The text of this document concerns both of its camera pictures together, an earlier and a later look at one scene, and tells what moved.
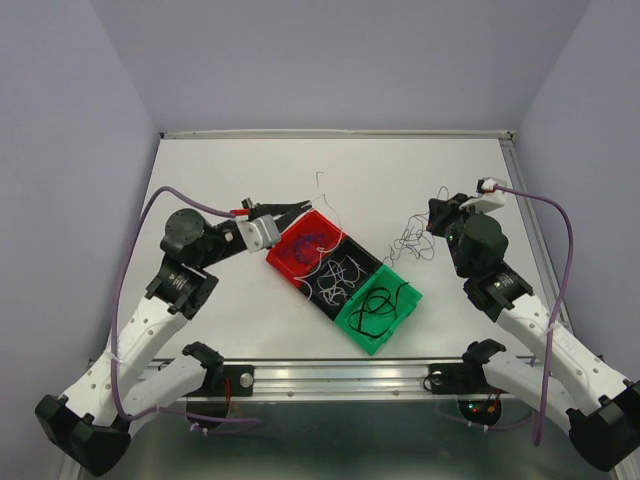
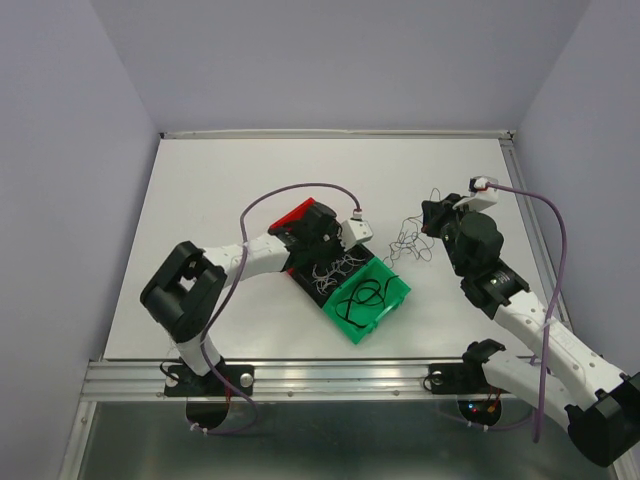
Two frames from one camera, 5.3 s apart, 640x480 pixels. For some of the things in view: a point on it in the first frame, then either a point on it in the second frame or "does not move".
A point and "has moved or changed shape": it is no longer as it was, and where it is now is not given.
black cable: x=372 y=319 → x=367 y=293
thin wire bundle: x=418 y=238 does not move
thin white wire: x=331 y=286 has moved or changed shape
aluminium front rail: x=347 y=380 does not move
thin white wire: x=348 y=271 has moved or changed shape
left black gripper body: x=225 y=246 → x=329 y=247
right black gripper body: x=451 y=221 does not move
